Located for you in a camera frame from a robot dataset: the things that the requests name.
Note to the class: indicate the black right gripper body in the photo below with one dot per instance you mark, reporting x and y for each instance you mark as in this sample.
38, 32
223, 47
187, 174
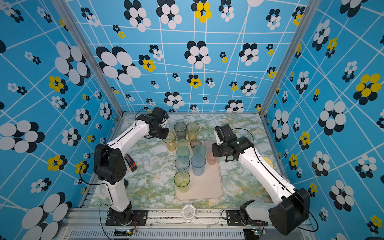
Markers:
219, 150

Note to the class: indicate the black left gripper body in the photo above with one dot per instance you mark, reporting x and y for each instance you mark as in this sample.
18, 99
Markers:
161, 132

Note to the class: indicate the light green short glass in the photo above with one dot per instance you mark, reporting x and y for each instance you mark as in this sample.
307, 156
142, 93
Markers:
182, 143

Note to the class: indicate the blue short glass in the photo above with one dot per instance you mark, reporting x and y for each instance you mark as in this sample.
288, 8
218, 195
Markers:
198, 164

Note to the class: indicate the small grey glass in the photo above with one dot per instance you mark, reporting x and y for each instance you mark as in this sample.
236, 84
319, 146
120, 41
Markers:
195, 142

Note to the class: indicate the teal glass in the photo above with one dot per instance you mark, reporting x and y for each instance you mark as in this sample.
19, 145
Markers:
183, 151

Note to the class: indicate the tall yellow glass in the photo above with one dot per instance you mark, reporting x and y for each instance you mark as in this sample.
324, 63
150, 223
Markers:
193, 130

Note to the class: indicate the yellow short glass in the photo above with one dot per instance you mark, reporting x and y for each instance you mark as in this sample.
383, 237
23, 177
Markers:
171, 142

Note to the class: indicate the clear dotted glass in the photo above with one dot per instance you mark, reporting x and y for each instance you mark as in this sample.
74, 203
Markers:
208, 144

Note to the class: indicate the tall grey glass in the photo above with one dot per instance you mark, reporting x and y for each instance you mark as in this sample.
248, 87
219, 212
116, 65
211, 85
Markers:
180, 130

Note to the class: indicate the teal glass lowest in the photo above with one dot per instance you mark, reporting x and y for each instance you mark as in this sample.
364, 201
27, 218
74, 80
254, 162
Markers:
199, 150

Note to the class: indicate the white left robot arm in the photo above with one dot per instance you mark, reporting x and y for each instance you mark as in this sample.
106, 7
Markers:
110, 165

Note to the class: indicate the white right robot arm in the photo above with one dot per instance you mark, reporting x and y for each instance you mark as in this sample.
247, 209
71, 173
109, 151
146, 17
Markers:
292, 205

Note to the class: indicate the beige plastic tray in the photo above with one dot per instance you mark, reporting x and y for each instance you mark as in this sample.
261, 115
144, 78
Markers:
206, 186

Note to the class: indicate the yellow sponge ball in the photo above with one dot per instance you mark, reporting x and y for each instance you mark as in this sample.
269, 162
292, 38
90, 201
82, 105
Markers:
268, 161

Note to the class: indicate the white round lid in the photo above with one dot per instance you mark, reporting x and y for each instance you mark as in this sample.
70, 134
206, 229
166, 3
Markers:
189, 212

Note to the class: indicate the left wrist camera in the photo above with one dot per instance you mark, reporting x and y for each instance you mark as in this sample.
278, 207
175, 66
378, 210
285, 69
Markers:
160, 115

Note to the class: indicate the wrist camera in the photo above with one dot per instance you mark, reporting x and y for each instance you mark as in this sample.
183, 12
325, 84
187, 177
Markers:
160, 115
224, 134

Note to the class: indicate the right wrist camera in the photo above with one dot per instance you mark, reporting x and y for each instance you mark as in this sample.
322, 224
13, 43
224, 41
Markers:
224, 134

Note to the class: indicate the aluminium corner post right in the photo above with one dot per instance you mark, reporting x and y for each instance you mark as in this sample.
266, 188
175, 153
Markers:
310, 11

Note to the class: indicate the aluminium corner post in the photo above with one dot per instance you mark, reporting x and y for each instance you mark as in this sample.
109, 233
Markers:
80, 40
310, 11

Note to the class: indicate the aluminium front rail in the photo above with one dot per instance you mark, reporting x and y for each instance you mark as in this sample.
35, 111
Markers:
163, 224

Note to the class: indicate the aluminium corner post left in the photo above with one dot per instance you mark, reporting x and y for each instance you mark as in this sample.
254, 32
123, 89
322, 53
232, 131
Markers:
80, 40

